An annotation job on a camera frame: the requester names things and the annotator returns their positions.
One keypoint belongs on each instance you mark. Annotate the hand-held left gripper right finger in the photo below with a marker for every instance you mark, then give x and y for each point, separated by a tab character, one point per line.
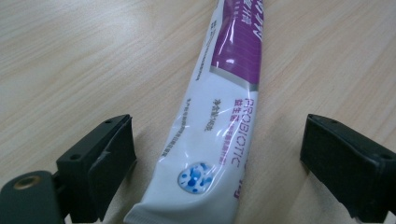
348	161

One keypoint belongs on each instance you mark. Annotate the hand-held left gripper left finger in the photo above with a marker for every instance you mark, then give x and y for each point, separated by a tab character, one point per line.
93	165

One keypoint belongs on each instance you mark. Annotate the white and purple toothpaste tube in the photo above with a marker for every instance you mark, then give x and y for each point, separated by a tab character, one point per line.
214	130

